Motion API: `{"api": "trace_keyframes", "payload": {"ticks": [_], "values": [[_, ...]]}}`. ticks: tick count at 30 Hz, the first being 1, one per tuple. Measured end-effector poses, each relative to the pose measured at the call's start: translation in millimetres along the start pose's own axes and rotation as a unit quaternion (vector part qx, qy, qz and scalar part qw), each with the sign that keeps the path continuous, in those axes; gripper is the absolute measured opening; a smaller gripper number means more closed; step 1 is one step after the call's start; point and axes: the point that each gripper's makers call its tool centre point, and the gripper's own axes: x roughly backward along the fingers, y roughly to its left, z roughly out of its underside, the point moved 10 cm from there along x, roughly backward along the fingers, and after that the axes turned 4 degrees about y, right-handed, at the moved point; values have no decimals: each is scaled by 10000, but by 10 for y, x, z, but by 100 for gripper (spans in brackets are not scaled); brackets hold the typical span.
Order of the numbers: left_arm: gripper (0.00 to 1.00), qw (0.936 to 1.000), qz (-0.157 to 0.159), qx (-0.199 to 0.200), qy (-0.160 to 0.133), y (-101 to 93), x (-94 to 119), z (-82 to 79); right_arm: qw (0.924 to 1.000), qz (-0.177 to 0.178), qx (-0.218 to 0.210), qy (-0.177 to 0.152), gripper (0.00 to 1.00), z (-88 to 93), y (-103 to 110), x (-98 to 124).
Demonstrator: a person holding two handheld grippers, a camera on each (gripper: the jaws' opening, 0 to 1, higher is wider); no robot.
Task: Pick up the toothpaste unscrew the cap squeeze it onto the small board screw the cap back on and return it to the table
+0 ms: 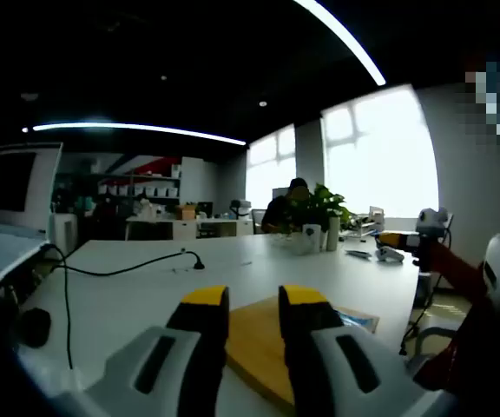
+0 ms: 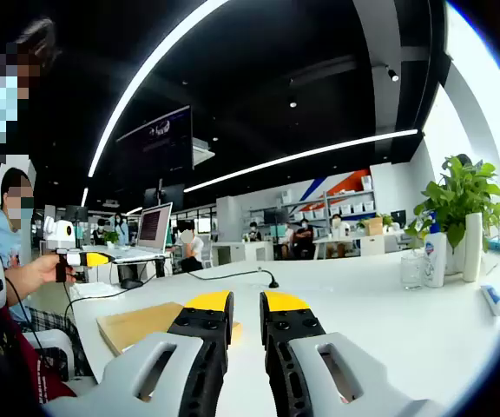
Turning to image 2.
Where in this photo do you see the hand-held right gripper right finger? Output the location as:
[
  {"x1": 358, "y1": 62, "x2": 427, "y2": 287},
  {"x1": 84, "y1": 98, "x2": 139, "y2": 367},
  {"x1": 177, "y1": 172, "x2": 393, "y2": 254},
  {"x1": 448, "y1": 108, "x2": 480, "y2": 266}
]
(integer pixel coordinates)
[{"x1": 259, "y1": 289, "x2": 446, "y2": 417}]

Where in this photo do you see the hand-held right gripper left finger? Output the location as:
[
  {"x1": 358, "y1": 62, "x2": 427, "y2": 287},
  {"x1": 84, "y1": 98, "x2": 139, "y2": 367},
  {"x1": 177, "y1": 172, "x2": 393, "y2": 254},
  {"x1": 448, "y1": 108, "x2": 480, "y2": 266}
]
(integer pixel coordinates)
[{"x1": 41, "y1": 289, "x2": 235, "y2": 417}]

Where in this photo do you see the small wooden board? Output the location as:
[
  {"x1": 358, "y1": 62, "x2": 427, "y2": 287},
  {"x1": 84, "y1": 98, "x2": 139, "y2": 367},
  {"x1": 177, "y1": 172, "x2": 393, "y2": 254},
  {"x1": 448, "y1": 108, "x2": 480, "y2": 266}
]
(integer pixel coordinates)
[{"x1": 96, "y1": 301, "x2": 243, "y2": 358}]

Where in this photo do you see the person's left hand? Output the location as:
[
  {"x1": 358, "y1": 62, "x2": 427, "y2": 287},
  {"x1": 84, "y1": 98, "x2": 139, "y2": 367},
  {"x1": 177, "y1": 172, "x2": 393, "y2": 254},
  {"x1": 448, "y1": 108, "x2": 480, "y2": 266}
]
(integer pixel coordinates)
[{"x1": 27, "y1": 254, "x2": 78, "y2": 290}]

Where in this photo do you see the white table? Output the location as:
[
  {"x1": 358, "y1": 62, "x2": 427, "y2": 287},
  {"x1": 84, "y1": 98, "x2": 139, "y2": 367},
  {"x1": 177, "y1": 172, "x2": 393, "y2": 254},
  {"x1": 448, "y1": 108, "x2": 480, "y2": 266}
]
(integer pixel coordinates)
[{"x1": 65, "y1": 245, "x2": 500, "y2": 417}]

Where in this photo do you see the silver laptop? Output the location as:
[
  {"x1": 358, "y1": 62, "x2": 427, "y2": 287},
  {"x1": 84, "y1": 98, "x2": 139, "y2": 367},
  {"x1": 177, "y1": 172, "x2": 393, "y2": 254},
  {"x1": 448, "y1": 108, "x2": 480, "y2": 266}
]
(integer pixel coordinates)
[{"x1": 111, "y1": 202, "x2": 174, "y2": 265}]

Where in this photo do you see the white plastic chair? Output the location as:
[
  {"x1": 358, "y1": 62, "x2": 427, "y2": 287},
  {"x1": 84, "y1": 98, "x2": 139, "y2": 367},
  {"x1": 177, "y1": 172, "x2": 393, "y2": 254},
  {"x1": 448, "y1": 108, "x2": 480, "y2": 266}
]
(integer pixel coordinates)
[{"x1": 23, "y1": 328, "x2": 77, "y2": 383}]

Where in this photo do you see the small black monitor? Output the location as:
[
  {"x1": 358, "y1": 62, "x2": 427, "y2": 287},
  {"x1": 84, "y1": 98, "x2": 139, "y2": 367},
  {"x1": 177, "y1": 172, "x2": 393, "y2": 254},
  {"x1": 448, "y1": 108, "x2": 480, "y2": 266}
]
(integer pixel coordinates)
[{"x1": 144, "y1": 182, "x2": 185, "y2": 210}]

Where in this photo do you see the clear glass cup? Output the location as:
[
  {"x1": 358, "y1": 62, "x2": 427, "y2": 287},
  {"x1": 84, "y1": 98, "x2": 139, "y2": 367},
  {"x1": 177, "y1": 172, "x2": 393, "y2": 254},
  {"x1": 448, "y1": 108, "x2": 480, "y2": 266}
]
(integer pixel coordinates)
[{"x1": 400, "y1": 254, "x2": 424, "y2": 291}]

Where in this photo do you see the white bottle with blue label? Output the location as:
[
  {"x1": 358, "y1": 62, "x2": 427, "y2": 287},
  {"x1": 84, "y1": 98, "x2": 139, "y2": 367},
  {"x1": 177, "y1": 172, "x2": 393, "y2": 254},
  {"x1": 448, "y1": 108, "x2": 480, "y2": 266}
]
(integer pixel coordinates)
[{"x1": 423, "y1": 232, "x2": 448, "y2": 288}]

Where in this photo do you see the large dark hanging screen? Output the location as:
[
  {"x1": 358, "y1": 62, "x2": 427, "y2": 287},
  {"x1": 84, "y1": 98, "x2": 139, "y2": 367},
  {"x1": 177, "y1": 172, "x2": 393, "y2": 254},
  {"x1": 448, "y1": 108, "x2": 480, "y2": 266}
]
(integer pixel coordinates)
[{"x1": 115, "y1": 103, "x2": 194, "y2": 175}]

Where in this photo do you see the cardboard box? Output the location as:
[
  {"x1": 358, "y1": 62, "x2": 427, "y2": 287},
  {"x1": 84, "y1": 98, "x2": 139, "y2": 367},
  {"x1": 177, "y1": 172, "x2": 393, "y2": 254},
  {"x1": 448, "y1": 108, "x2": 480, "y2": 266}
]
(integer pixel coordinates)
[{"x1": 365, "y1": 216, "x2": 385, "y2": 237}]

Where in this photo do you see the long ceiling light strip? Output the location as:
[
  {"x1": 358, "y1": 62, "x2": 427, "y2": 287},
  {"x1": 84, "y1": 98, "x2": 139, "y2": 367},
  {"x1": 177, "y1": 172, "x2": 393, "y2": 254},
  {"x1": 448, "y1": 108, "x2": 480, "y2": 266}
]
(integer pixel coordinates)
[
  {"x1": 183, "y1": 129, "x2": 419, "y2": 194},
  {"x1": 87, "y1": 0, "x2": 234, "y2": 179}
]

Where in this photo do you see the shelf with white boxes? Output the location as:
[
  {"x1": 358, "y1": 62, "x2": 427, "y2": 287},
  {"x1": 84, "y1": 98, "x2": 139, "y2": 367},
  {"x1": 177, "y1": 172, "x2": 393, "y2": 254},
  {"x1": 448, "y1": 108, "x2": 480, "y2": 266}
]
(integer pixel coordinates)
[{"x1": 275, "y1": 173, "x2": 377, "y2": 222}]

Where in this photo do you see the tall white vase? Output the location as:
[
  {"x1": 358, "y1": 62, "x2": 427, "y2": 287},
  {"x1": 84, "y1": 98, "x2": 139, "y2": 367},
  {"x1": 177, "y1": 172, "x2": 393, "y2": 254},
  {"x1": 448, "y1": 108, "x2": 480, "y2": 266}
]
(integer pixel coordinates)
[{"x1": 463, "y1": 211, "x2": 484, "y2": 283}]

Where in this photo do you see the operator in maroon shirt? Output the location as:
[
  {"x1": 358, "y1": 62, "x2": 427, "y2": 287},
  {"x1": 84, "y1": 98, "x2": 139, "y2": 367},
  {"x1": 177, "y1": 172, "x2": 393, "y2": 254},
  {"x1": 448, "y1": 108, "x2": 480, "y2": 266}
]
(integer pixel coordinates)
[{"x1": 0, "y1": 17, "x2": 63, "y2": 157}]

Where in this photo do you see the green potted plant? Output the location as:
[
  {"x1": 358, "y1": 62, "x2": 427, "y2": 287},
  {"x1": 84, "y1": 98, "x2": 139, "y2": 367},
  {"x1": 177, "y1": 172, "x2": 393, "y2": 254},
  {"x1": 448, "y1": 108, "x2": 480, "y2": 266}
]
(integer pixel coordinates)
[{"x1": 405, "y1": 154, "x2": 500, "y2": 261}]

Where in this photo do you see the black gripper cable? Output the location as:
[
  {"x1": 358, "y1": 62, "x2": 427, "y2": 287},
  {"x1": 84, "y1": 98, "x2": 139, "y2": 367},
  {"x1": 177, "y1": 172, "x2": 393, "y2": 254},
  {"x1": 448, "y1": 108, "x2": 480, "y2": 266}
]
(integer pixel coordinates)
[{"x1": 61, "y1": 280, "x2": 77, "y2": 331}]

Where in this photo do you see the black device cable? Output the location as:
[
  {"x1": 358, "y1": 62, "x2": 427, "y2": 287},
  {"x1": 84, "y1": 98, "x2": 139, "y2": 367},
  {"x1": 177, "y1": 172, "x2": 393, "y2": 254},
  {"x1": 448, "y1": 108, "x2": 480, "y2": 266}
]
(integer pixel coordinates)
[{"x1": 4, "y1": 275, "x2": 41, "y2": 347}]

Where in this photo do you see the black cable with plug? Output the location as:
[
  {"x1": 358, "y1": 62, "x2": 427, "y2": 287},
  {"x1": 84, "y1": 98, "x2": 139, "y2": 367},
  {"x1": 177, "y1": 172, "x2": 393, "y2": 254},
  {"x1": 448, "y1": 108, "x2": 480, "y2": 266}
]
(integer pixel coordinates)
[{"x1": 191, "y1": 268, "x2": 280, "y2": 290}]

